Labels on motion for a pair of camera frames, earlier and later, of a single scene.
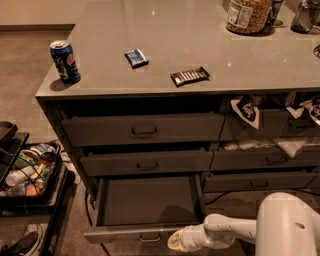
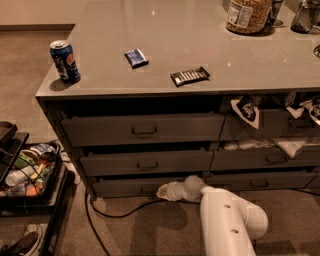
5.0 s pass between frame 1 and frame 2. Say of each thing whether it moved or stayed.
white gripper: moved
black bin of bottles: stayed
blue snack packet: stayed
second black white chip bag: stayed
